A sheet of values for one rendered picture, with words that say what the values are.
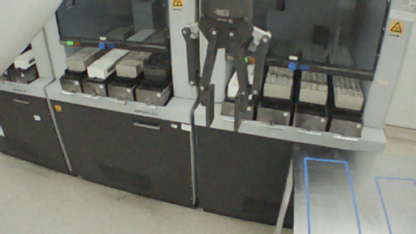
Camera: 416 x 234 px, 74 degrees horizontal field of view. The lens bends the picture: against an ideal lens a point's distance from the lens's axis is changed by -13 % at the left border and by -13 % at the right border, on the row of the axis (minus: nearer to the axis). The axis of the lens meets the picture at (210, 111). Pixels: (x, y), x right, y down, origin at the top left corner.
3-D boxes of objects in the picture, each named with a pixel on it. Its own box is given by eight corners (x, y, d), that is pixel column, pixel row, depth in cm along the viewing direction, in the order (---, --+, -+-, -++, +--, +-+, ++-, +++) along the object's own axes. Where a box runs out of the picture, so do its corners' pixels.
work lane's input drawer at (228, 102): (249, 56, 191) (249, 42, 186) (271, 58, 188) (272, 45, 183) (218, 121, 132) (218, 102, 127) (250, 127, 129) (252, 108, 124)
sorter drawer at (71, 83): (124, 43, 211) (123, 31, 206) (142, 45, 208) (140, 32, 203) (56, 94, 153) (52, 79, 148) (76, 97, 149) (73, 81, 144)
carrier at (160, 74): (168, 80, 145) (167, 68, 142) (166, 82, 144) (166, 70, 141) (145, 77, 148) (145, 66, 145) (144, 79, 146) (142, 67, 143)
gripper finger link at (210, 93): (210, 92, 51) (205, 91, 51) (210, 127, 54) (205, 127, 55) (214, 84, 53) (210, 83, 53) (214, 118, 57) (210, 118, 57)
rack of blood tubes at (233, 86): (241, 70, 159) (241, 58, 155) (261, 72, 156) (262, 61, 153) (227, 98, 135) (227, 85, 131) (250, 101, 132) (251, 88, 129)
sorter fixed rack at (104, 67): (119, 56, 175) (117, 45, 172) (133, 58, 173) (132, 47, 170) (88, 79, 151) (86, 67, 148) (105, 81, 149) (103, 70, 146)
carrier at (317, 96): (325, 102, 129) (327, 90, 125) (325, 105, 127) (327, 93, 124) (298, 98, 132) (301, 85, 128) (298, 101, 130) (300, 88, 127)
